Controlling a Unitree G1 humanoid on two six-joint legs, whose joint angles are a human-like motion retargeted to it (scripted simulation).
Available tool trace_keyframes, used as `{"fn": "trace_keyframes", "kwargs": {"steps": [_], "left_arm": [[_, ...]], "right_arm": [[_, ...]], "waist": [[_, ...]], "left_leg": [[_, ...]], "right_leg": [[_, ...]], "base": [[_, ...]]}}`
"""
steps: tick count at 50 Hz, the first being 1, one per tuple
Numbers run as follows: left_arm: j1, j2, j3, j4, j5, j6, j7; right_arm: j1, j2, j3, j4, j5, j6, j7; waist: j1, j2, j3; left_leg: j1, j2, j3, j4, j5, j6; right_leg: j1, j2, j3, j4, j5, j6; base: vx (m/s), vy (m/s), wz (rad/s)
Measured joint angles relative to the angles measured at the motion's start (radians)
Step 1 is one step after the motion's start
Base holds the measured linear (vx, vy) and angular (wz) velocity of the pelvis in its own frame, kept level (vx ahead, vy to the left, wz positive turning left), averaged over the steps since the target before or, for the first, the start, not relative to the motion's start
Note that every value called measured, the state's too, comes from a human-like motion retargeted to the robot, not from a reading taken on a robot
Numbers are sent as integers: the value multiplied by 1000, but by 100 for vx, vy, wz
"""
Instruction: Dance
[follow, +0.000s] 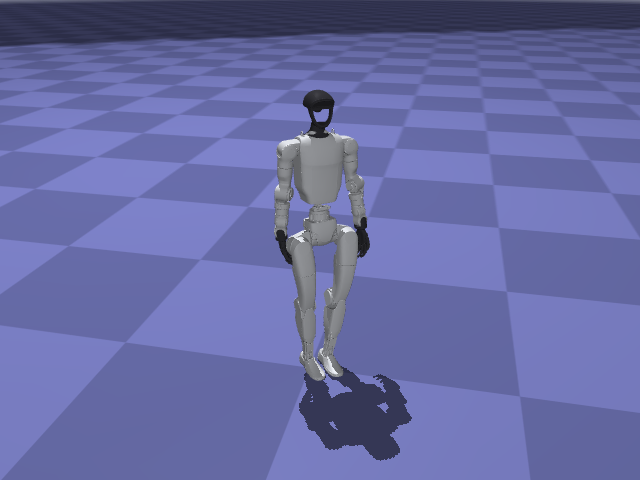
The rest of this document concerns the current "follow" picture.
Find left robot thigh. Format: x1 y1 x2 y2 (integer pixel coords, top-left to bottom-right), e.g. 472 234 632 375
324 224 358 308

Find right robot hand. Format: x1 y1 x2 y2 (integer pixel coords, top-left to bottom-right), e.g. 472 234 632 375
275 230 293 265

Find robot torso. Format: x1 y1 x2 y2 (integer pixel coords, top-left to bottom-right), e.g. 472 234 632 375
293 129 344 246

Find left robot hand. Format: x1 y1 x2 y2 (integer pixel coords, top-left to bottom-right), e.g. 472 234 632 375
354 217 370 258

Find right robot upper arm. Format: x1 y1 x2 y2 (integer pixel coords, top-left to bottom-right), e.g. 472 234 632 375
275 139 300 201

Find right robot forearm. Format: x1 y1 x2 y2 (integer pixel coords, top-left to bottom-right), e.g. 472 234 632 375
274 185 290 237

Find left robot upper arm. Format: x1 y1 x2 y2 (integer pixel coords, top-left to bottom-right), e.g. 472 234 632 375
340 135 364 193

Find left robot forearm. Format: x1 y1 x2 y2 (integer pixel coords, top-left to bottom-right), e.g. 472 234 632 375
348 187 367 226

